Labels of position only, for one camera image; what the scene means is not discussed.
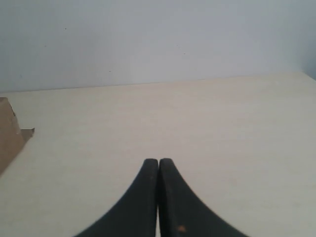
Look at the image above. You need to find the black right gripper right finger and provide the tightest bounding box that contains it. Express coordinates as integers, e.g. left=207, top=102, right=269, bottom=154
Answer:
left=158, top=158, right=245, bottom=237

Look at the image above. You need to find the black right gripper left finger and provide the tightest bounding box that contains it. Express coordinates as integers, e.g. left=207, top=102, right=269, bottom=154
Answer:
left=77, top=158, right=158, bottom=237

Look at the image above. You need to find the brown cardboard slotted box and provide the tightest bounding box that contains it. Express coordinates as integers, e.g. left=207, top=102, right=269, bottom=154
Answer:
left=0, top=97, right=35, bottom=175

